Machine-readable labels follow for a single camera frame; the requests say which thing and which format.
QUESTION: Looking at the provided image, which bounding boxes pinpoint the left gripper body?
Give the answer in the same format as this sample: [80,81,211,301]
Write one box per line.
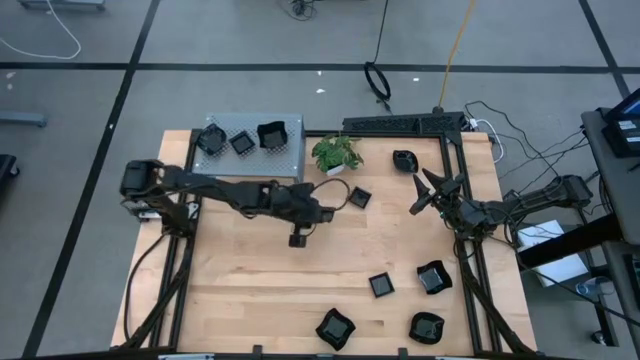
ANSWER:
[273,183,335,226]

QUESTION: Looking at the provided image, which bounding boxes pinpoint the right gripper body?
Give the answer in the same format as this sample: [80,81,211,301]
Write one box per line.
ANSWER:
[434,173,476,221]

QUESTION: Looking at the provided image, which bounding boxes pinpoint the black small square mini plate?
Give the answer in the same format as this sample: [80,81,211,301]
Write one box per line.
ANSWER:
[228,130,257,156]
[347,185,373,210]
[368,271,396,299]

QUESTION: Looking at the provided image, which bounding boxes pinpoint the black wavy square mini plate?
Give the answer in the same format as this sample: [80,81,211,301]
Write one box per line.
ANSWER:
[314,307,358,352]
[256,119,290,151]
[416,259,454,296]

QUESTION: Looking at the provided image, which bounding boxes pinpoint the green potted plant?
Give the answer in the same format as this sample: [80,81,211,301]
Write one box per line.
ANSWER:
[311,132,365,178]

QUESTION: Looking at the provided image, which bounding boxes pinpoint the grey perforated metal shelf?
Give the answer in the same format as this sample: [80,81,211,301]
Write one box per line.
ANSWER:
[191,111,307,185]

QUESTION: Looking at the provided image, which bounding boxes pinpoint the white box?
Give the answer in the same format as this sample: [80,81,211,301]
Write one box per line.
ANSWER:
[517,219,591,287]

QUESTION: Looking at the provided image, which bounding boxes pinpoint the black desk beam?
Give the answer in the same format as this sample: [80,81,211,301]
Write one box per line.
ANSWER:
[519,213,624,269]

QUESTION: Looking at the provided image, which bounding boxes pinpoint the clear plastic cup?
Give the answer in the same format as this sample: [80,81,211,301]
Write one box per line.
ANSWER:
[574,277,614,299]

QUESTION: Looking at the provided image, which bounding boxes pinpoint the grey side desk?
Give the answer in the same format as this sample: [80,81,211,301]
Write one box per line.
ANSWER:
[580,107,640,360]

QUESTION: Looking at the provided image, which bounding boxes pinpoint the black laptop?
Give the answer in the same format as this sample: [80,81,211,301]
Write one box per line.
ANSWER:
[602,88,640,159]

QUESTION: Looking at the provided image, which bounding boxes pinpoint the grey furniture foot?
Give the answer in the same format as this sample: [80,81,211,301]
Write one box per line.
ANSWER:
[0,111,49,129]

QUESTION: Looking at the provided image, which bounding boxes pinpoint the black chair part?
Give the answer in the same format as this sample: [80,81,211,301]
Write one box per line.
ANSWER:
[0,153,21,201]

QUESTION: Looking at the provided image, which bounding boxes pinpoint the grey furniture base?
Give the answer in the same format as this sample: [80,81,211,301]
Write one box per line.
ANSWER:
[18,0,107,12]

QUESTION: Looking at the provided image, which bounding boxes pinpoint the black aluminium table frame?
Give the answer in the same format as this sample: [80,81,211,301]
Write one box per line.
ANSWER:
[119,127,539,360]

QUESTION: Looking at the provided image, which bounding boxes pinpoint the black perforated cable tray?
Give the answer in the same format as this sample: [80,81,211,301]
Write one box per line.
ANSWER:
[342,110,469,136]

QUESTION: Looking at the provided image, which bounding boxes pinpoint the white power cable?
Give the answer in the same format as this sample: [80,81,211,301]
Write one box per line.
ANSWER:
[467,117,505,165]

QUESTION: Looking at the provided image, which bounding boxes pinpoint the thin black floor cables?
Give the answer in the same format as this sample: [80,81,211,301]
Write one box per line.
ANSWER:
[464,99,601,201]

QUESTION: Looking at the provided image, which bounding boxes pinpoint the yellow hanging cable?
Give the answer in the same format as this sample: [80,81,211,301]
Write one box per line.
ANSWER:
[435,0,477,115]

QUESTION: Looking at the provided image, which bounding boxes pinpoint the black hanging cable with coil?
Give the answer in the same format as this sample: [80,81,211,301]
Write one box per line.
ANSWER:
[363,0,394,114]

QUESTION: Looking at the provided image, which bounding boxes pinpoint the black cable bundle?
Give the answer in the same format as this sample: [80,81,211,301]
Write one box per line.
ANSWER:
[284,0,321,22]

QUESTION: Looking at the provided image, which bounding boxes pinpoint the white floor cable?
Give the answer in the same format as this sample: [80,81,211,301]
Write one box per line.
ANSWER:
[0,0,83,61]

